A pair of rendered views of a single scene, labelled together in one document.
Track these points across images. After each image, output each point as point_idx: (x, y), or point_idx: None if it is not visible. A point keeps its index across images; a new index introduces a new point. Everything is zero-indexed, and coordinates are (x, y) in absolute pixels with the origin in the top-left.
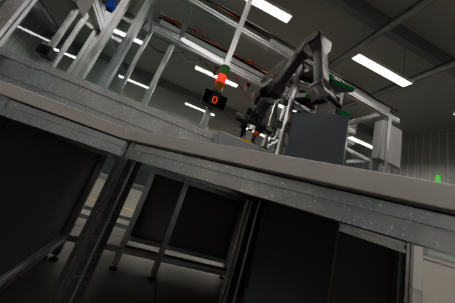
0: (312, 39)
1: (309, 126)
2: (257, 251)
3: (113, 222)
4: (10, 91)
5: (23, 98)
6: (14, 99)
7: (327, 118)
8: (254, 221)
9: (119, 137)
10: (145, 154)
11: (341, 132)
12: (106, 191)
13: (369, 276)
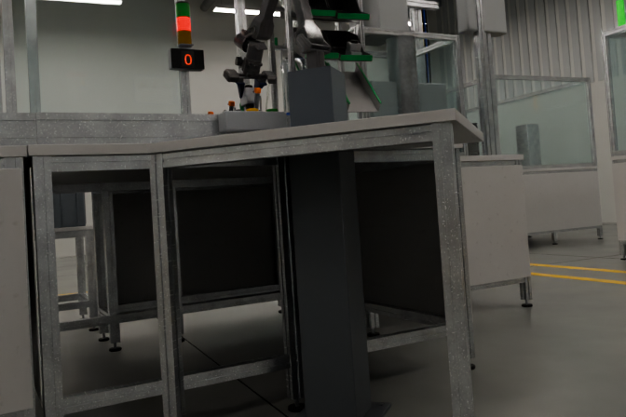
0: None
1: (302, 84)
2: (292, 196)
3: (173, 221)
4: (50, 150)
5: (61, 152)
6: (56, 154)
7: (315, 72)
8: (286, 181)
9: (144, 154)
10: (176, 159)
11: (327, 83)
12: (156, 199)
13: (434, 199)
